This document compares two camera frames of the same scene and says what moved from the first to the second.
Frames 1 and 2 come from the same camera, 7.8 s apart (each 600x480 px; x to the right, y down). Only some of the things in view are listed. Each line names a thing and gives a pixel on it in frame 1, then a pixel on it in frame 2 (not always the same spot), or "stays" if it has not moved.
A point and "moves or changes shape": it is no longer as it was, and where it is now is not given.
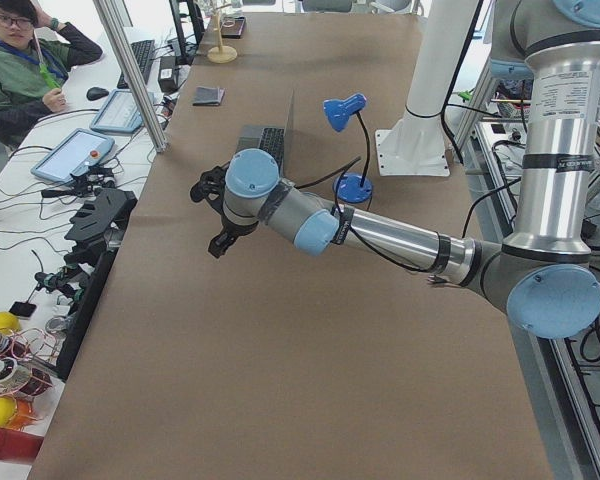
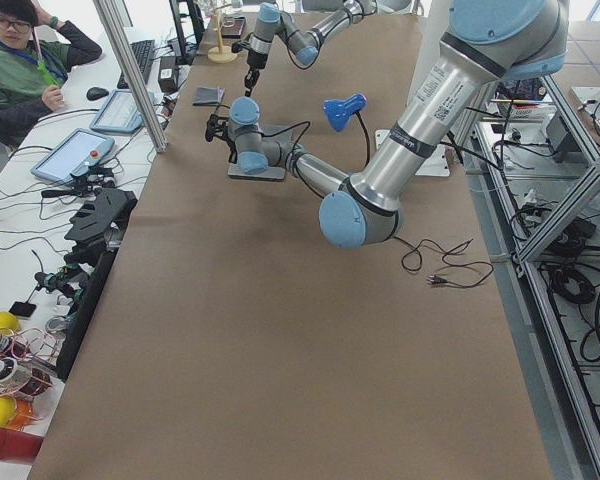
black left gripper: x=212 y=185 to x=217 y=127
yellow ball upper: x=5 y=322 stays
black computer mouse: x=94 y=93 stays
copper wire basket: x=16 y=363 stays
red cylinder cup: x=9 y=445 stays
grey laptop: x=270 y=139 moves or changes shape
